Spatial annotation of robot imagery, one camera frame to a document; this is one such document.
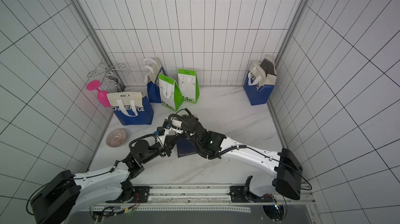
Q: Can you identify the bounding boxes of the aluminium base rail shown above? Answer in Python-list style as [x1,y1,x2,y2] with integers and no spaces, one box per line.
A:
[86,184,317,215]

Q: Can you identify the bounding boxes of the pink plastic goblet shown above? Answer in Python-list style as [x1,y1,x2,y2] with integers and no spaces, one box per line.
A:
[86,80,111,108]

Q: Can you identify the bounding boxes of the large blue beige cheerful bag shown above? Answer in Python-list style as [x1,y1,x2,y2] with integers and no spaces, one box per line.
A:
[107,92,154,126]

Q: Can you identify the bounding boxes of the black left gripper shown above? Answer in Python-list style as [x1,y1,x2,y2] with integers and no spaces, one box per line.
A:
[142,134,182,164]

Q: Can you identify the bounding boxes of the blue beige takeout bag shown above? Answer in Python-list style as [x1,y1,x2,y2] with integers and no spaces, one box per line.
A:
[243,55,277,106]

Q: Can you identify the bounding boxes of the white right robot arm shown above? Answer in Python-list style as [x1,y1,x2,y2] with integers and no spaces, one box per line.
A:
[164,111,305,200]

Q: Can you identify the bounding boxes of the green white bag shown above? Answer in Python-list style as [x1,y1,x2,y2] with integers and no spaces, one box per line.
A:
[158,74,183,111]
[178,69,200,104]

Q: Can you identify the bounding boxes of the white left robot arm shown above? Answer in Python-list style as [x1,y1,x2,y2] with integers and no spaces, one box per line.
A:
[26,133,179,224]

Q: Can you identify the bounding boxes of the navy beige small bag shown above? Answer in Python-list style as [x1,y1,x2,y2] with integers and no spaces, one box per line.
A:
[176,138,197,158]

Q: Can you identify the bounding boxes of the metal wire rack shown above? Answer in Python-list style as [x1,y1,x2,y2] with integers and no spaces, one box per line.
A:
[86,61,132,88]

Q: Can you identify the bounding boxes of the blue beige bag at back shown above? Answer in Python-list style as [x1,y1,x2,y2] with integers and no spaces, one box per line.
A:
[142,57,166,103]

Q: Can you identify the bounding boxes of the glass dish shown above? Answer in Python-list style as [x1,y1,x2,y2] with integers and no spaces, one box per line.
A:
[106,129,127,148]

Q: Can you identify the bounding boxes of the green white bag right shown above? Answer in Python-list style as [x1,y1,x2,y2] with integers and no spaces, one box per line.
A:
[178,69,200,104]

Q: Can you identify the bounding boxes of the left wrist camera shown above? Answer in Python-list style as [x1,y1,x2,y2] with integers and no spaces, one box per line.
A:
[155,127,168,136]

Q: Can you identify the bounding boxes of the green white bag left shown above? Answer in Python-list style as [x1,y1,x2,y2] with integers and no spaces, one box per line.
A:
[158,74,183,111]

